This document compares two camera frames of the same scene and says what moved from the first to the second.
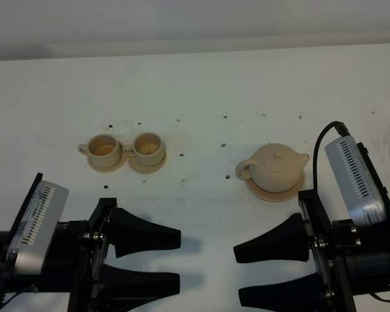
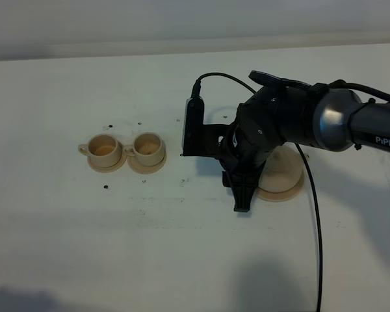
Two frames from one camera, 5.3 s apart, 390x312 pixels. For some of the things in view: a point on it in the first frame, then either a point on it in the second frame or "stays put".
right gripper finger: [289, 241] -> [243, 188]
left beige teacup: [104, 150] stays put
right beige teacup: [148, 149] stays put
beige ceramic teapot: [275, 168] stays put
